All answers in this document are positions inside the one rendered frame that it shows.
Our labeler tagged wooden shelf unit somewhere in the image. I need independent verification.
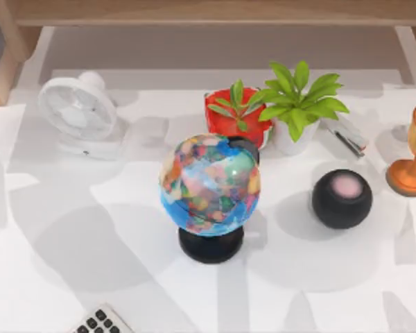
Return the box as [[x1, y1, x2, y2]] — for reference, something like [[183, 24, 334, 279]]
[[0, 0, 416, 107]]

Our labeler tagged orange trophy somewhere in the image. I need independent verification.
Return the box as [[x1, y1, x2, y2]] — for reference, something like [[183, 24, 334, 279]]
[[385, 101, 416, 198]]

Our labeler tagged white remote with black buttons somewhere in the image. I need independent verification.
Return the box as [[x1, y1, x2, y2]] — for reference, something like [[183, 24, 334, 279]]
[[67, 302, 135, 333]]

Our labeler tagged black round speaker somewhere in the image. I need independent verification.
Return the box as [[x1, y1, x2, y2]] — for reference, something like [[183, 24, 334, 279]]
[[311, 169, 373, 230]]

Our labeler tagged colourful globe on black stand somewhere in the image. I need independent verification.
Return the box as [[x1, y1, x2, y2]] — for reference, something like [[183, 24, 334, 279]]
[[158, 133, 263, 264]]

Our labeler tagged red plant pot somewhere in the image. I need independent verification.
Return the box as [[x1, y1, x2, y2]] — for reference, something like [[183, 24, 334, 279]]
[[204, 79, 277, 151]]

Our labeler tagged white stapler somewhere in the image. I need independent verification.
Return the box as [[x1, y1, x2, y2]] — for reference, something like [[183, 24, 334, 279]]
[[320, 115, 370, 159]]

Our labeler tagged white desk fan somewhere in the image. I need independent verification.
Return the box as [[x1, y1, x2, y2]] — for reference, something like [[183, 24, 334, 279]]
[[37, 71, 129, 161]]

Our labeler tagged white plant pot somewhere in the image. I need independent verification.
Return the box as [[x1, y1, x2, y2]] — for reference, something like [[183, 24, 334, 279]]
[[257, 60, 351, 155]]

